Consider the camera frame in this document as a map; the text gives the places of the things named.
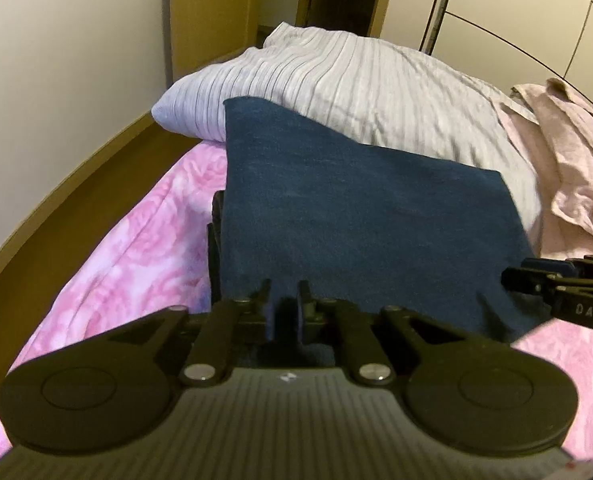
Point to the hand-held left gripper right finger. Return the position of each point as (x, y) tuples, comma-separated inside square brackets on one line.
[(304, 317)]

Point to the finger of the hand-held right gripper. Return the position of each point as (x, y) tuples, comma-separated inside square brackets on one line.
[(526, 280), (546, 265)]

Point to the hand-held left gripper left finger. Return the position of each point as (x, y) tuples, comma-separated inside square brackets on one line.
[(266, 317)]

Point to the blue denim jeans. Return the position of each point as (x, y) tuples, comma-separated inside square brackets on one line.
[(366, 210)]

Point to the stack of dark folded clothes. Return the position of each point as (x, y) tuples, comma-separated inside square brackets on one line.
[(216, 245)]

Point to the pale pink garment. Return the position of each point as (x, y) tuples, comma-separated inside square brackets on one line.
[(571, 160)]

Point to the pink floral blanket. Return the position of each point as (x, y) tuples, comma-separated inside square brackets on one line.
[(126, 260)]

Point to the cream wardrobe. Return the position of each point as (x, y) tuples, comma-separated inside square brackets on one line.
[(516, 10)]

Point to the wooden door frame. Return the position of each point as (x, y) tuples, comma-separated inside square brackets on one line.
[(211, 10)]

